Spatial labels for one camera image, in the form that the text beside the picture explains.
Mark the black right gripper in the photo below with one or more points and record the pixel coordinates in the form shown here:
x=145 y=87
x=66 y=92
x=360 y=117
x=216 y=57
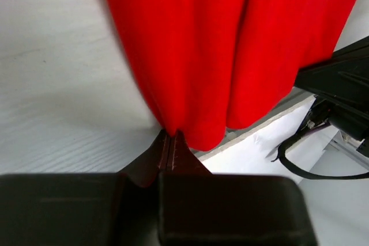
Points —
x=340 y=87

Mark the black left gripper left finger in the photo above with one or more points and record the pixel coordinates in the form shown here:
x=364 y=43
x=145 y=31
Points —
x=85 y=208

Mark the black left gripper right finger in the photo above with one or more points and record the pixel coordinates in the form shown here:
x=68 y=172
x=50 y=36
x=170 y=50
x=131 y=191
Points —
x=197 y=207

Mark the red t shirt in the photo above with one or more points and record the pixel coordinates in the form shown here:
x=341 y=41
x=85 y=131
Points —
x=203 y=66

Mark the aluminium table rail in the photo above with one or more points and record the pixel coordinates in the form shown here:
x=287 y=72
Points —
x=267 y=133

